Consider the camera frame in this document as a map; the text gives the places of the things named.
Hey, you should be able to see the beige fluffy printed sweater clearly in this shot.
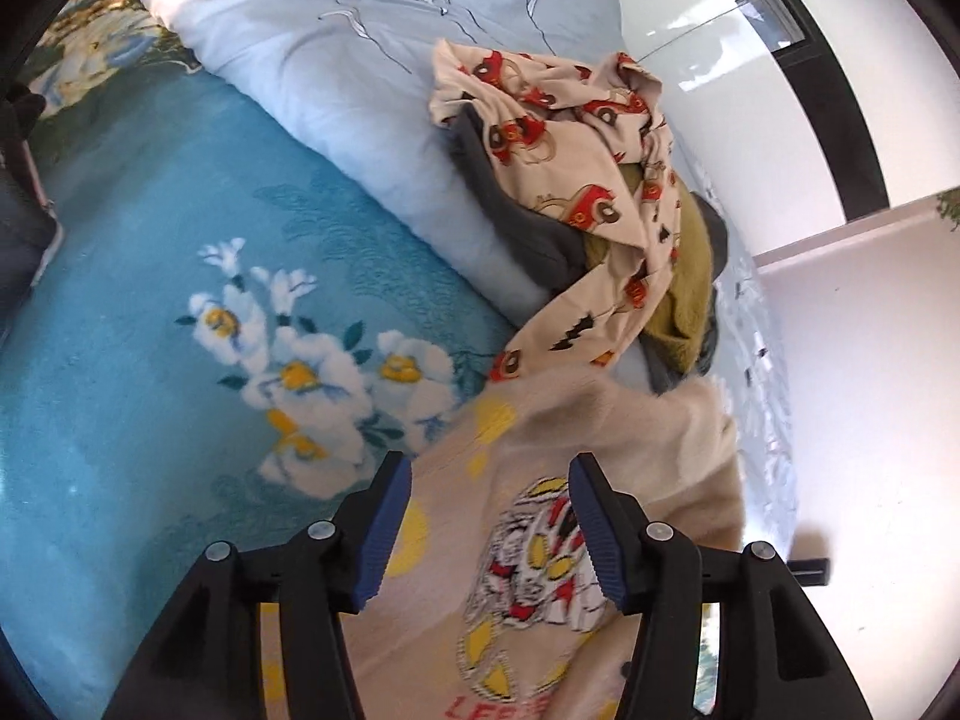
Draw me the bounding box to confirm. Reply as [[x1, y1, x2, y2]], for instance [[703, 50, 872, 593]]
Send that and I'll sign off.
[[262, 361, 743, 718]]

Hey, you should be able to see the teal floral bed blanket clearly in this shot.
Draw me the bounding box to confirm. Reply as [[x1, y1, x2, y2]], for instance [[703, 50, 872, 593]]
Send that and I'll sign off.
[[2, 0, 509, 718]]

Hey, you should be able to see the dark grey garment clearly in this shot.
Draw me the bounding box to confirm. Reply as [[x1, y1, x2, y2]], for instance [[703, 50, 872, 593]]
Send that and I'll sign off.
[[449, 106, 729, 394]]

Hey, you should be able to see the cream car print pajamas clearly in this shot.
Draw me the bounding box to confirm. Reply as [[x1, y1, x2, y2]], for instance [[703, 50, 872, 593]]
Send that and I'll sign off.
[[430, 41, 682, 382]]

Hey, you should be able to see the light blue floral quilt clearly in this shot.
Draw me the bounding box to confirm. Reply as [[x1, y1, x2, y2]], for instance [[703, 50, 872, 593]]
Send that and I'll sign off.
[[118, 0, 801, 542]]

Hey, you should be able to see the olive green knit sweater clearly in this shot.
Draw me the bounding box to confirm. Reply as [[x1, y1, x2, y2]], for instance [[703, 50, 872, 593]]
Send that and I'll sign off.
[[568, 169, 715, 374]]

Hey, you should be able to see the white and black wardrobe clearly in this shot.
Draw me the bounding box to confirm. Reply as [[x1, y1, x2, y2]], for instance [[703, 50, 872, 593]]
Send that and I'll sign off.
[[620, 0, 958, 257]]

